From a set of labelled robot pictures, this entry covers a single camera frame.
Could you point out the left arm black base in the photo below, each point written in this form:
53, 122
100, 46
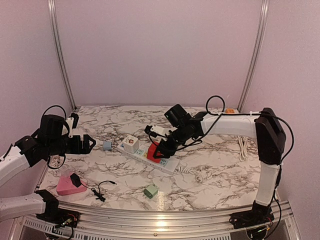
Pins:
55, 215

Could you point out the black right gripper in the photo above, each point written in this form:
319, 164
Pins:
164, 148

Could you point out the light blue plug adapter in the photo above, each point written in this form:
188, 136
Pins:
107, 145

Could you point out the orange power strip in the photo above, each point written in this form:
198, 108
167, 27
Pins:
231, 111

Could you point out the black power adapter with cable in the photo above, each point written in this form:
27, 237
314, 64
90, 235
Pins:
76, 181

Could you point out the green plug adapter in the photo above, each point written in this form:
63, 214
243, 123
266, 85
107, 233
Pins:
150, 191

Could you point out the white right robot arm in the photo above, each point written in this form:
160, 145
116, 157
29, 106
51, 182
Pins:
262, 129

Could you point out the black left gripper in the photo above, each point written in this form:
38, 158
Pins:
85, 150

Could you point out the white cube adapter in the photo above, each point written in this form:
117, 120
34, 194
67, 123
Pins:
130, 144

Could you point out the red cube socket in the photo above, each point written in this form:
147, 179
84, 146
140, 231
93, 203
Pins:
153, 154

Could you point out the right aluminium frame post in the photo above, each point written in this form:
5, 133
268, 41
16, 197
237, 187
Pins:
261, 29

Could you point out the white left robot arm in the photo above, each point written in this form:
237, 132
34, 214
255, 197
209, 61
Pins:
18, 165

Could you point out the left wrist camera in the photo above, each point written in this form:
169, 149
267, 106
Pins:
69, 125

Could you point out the white multicolour power strip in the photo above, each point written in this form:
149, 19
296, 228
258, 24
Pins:
167, 166

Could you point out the left aluminium frame post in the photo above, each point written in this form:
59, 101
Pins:
59, 51

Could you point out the aluminium front rail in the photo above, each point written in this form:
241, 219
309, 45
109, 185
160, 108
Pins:
97, 223

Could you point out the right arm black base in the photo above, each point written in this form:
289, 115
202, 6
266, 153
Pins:
259, 214

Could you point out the pink triangular power strip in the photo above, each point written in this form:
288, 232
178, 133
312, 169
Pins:
65, 187

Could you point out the aluminium frame post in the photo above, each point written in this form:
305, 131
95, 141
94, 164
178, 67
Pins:
59, 51
261, 29

